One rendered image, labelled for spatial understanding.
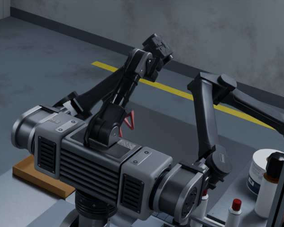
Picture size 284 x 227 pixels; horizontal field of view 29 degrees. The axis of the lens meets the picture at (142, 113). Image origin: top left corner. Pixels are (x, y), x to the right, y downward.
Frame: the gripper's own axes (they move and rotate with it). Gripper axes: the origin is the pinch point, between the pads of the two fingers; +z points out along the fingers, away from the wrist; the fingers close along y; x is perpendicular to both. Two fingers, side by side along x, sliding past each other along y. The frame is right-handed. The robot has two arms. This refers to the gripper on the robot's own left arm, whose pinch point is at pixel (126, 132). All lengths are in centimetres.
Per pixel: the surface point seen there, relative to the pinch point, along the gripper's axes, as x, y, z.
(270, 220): -54, -20, 43
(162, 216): -0.1, -4.6, 38.1
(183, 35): 131, 312, -16
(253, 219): -26, 18, 58
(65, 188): 38.7, -9.2, 12.5
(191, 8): 109, 312, -36
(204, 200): -22.4, -3.8, 36.3
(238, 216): -33, -4, 46
